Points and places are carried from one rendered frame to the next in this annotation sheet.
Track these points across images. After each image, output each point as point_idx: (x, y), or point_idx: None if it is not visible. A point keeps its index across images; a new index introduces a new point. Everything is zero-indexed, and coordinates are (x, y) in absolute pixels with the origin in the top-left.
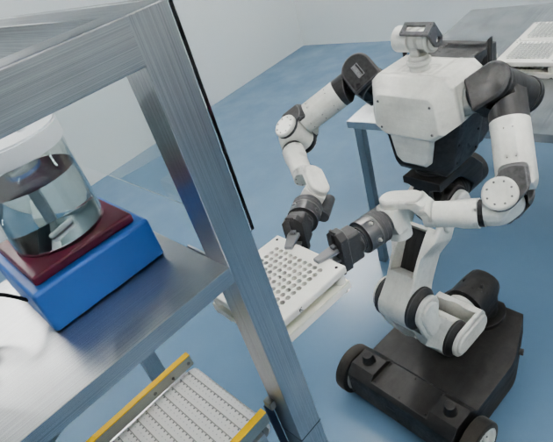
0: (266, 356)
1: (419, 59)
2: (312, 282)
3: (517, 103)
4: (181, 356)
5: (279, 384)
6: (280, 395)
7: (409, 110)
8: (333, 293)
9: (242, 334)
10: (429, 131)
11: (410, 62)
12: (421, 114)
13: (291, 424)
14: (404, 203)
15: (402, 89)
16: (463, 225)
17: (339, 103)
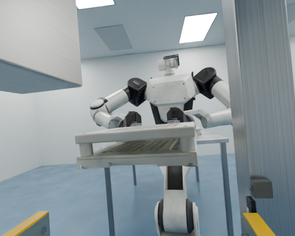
0: (290, 45)
1: (171, 70)
2: (182, 123)
3: (221, 78)
4: (32, 216)
5: None
6: (292, 141)
7: (172, 88)
8: (195, 138)
9: (243, 29)
10: (183, 96)
11: (167, 71)
12: (179, 88)
13: None
14: (195, 109)
15: (167, 79)
16: (228, 119)
17: (126, 97)
